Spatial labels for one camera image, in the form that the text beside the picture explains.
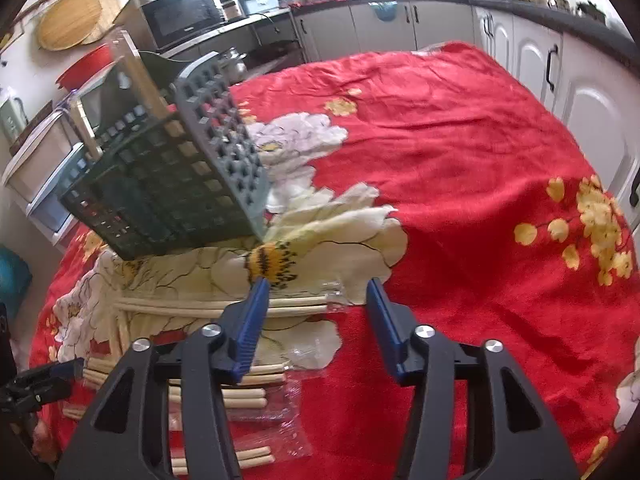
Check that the pile of chopsticks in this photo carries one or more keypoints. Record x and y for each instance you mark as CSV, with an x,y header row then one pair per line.
x,y
300,305

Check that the beige and blue drawer unit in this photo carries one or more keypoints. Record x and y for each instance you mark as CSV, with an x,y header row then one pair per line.
x,y
35,160

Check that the stacked metal pots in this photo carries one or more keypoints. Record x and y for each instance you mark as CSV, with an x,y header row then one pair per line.
x,y
234,62

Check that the black kitchen countertop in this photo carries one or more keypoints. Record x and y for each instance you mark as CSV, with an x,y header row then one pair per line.
x,y
550,17

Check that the round bamboo tray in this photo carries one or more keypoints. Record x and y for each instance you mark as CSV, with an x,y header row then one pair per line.
x,y
70,17

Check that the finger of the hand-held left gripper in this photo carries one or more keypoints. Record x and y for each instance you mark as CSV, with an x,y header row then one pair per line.
x,y
72,369

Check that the blue hanging bin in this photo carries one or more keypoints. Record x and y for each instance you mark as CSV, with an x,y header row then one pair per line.
x,y
384,10

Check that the grey-blue drawer unit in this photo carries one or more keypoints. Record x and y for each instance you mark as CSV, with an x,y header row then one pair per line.
x,y
50,205

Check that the black microwave oven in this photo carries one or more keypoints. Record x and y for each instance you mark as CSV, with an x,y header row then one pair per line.
x,y
180,15

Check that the red plastic basin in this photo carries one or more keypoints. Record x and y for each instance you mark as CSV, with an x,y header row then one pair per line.
x,y
85,65

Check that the red floral tablecloth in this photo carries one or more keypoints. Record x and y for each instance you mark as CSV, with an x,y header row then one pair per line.
x,y
450,160

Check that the white kitchen cabinets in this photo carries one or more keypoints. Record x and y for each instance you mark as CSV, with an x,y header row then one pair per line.
x,y
590,110

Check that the teal plastic bucket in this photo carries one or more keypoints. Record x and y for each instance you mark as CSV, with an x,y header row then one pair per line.
x,y
12,280

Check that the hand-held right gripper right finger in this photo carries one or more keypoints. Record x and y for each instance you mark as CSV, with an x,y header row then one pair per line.
x,y
385,320

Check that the light green tissue holder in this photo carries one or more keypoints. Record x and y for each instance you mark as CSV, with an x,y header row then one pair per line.
x,y
10,120

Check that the blue-grey dish box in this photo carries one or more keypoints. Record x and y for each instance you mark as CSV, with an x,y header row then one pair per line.
x,y
261,2

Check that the metal kitchen rack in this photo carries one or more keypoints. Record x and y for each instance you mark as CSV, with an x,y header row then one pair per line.
x,y
240,25

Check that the small steel kettle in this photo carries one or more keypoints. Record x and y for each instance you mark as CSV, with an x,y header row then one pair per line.
x,y
557,1

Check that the wooden chopstick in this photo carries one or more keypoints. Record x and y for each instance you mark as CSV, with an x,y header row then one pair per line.
x,y
142,80
85,130

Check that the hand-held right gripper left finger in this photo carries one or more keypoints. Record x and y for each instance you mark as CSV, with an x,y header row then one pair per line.
x,y
252,320

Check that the dark green utensil basket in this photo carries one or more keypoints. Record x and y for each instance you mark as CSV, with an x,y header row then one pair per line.
x,y
165,190

